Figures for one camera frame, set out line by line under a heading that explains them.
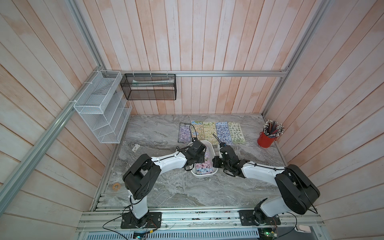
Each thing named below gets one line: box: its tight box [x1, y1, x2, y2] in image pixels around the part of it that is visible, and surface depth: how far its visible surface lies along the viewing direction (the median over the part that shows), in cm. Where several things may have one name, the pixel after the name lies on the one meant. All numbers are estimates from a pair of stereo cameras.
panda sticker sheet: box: [191, 120, 205, 141], surface depth 113 cm
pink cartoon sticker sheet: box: [195, 152, 214, 175], surface depth 90 cm
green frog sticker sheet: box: [228, 121, 246, 144], surface depth 113 cm
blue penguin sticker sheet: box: [215, 121, 233, 146], surface depth 113 cm
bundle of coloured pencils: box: [263, 119, 285, 138], surface depth 93 cm
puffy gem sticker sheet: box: [177, 122, 192, 143], surface depth 113 cm
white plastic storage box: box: [188, 140, 219, 178], surface depth 90 cm
